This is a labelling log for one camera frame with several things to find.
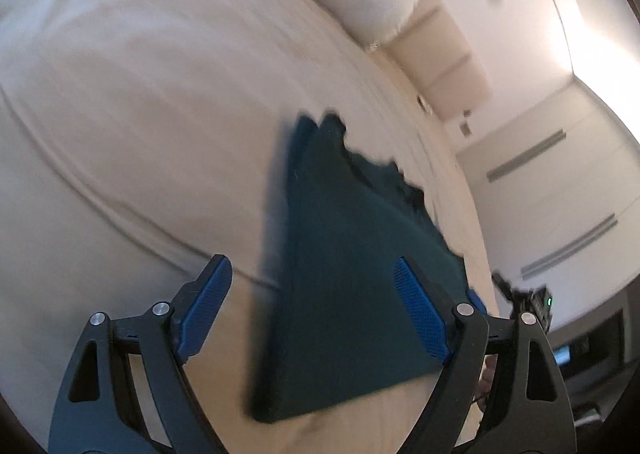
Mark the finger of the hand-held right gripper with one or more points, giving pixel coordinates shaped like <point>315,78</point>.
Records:
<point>478,303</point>

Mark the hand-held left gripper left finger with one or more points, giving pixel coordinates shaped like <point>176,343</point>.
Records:
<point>205,309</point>

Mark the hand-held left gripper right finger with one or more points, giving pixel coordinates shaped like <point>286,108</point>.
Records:
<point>420,309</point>

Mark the dark green sweater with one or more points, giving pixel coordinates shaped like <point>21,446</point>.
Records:
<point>340,284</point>

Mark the white wardrobe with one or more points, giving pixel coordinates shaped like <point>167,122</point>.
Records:
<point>565,184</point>

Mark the small white object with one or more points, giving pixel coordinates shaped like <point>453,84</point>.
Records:
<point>426,104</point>

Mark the bed with beige cover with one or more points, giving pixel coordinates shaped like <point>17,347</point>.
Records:
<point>125,109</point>

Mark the beige padded headboard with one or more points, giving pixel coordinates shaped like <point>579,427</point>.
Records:
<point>440,54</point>

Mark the wall switch plate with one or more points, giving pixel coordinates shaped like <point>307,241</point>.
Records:
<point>466,128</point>

